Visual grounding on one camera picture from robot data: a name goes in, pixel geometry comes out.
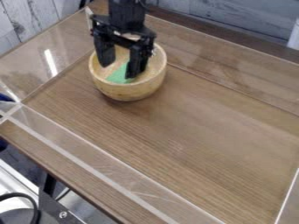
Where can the green rectangular block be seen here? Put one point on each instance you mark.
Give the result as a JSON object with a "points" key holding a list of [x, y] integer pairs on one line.
{"points": [[120, 75]]}

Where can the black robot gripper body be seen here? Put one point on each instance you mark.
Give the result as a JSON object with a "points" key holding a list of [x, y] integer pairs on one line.
{"points": [[122, 27]]}

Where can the clear acrylic corner bracket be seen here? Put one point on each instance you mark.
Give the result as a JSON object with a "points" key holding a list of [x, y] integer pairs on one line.
{"points": [[89, 14]]}

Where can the brown wooden bowl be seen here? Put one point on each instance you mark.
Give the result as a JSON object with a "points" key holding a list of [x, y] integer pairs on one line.
{"points": [[145, 84]]}

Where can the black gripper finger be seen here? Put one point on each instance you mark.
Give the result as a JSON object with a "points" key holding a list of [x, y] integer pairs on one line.
{"points": [[105, 51], [140, 56]]}

